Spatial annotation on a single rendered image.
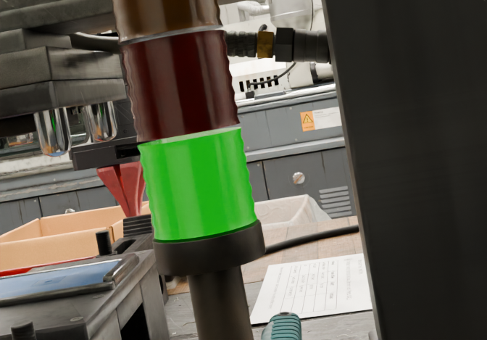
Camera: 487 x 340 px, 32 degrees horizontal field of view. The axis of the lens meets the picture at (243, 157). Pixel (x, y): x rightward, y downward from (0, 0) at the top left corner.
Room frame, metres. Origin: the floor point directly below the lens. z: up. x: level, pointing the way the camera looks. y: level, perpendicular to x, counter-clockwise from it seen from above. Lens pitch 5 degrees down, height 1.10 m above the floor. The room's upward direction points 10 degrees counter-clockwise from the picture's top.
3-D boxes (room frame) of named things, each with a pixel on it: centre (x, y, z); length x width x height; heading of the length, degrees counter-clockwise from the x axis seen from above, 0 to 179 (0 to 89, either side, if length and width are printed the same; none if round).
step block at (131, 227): (0.82, 0.12, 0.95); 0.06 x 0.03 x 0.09; 174
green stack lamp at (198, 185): (0.31, 0.02, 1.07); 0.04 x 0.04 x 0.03
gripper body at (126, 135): (0.93, 0.13, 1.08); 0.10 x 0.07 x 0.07; 83
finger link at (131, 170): (0.93, 0.14, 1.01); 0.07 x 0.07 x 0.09; 83
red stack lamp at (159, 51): (0.31, 0.02, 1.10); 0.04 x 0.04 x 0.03
